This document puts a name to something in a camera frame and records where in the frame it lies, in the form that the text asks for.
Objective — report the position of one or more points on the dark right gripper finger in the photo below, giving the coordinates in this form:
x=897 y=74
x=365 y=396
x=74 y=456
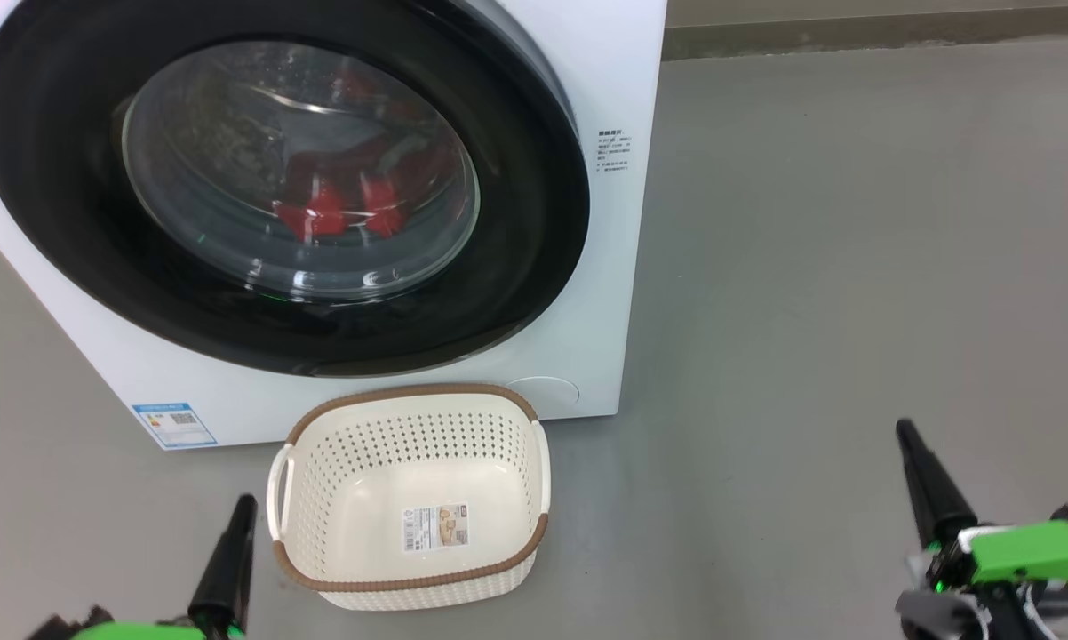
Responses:
x=934 y=498

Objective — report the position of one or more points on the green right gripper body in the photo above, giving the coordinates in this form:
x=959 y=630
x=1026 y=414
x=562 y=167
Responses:
x=1032 y=551

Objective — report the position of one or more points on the white front-load washing machine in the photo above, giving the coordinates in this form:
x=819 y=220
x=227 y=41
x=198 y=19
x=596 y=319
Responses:
x=392 y=404

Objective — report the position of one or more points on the paper product label sticker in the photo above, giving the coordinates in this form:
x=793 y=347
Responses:
x=434 y=526

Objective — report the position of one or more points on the red and white garment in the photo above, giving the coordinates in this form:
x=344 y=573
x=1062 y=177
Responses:
x=321 y=213

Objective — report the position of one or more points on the cream basket with brown rim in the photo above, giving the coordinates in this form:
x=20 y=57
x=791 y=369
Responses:
x=356 y=498

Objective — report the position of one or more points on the blue energy label sticker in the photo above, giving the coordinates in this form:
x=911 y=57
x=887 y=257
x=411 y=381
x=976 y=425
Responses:
x=174 y=427

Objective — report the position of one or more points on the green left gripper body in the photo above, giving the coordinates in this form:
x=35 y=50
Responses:
x=134 y=632

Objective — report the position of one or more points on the black glass washing machine door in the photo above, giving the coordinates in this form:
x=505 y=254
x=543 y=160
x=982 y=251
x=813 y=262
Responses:
x=63 y=196

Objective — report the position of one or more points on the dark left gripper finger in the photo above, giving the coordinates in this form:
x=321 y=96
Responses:
x=227 y=569

